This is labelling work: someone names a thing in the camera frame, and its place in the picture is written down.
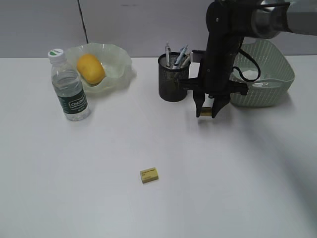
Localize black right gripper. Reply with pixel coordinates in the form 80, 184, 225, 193
178, 34, 248, 119

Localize yellow eraser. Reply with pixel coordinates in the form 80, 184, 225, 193
200, 107, 212, 117

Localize beige grip pen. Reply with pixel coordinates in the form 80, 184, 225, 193
180, 52, 191, 69

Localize white waste paper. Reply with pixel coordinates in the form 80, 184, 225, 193
242, 69, 269, 87

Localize blue and white pen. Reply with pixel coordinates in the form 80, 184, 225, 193
172, 45, 188, 70

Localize grey and white pen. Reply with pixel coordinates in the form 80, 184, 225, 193
165, 42, 171, 68

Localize yellow mango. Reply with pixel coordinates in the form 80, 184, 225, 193
77, 54, 106, 85

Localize clear water bottle green label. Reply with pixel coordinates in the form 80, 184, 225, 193
48, 49, 90, 121

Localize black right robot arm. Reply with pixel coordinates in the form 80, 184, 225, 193
177, 0, 317, 118

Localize black mesh pen holder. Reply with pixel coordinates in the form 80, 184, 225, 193
158, 54, 190, 102

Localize green woven plastic basket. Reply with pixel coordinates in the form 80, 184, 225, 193
230, 39, 295, 108

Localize yellow eraser front label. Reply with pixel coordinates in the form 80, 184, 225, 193
140, 167, 159, 184

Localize pale green wavy plate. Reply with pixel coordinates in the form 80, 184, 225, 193
66, 43, 136, 95

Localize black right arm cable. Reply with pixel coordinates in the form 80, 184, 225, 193
231, 48, 261, 82

